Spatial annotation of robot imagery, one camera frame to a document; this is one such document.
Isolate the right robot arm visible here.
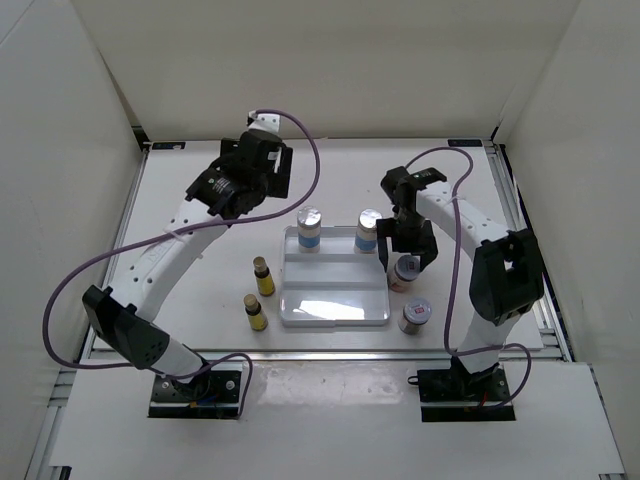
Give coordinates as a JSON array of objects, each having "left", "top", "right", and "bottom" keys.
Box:
[{"left": 377, "top": 167, "right": 544, "bottom": 400}]

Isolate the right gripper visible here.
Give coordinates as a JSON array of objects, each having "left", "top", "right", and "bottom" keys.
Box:
[{"left": 375, "top": 211, "right": 438, "bottom": 271}]

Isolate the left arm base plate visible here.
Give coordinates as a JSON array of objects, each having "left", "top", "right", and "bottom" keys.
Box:
[{"left": 147, "top": 361, "right": 244, "bottom": 420}]

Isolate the yellow small bottle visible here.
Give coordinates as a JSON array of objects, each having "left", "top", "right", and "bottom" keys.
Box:
[
  {"left": 253, "top": 256, "right": 276, "bottom": 297},
  {"left": 243, "top": 294, "right": 268, "bottom": 331}
]

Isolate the blue-label bead jar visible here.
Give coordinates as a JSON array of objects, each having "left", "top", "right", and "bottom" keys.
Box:
[
  {"left": 354, "top": 209, "right": 382, "bottom": 254},
  {"left": 297, "top": 206, "right": 322, "bottom": 253}
]

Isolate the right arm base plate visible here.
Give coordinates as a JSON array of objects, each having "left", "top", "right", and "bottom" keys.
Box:
[{"left": 407, "top": 368, "right": 516, "bottom": 423}]

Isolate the upper yellow small bottle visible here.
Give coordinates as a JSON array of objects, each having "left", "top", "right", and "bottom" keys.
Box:
[{"left": 253, "top": 256, "right": 276, "bottom": 297}]

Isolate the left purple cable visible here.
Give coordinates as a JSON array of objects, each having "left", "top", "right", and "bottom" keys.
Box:
[{"left": 42, "top": 108, "right": 321, "bottom": 419}]

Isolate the white divided tray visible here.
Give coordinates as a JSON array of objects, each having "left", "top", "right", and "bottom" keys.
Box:
[{"left": 279, "top": 226, "right": 391, "bottom": 328}]

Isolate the spice jar red label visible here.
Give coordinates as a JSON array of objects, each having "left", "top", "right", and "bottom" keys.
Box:
[
  {"left": 398, "top": 297, "right": 432, "bottom": 335},
  {"left": 387, "top": 255, "right": 420, "bottom": 292}
]

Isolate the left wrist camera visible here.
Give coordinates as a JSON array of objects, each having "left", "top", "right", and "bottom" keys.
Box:
[{"left": 247, "top": 111, "right": 281, "bottom": 135}]

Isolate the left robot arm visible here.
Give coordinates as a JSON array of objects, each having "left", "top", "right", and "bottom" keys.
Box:
[{"left": 82, "top": 129, "right": 292, "bottom": 400}]

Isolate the lower yellow small bottle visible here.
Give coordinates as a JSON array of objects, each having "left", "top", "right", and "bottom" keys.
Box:
[{"left": 243, "top": 294, "right": 268, "bottom": 331}]

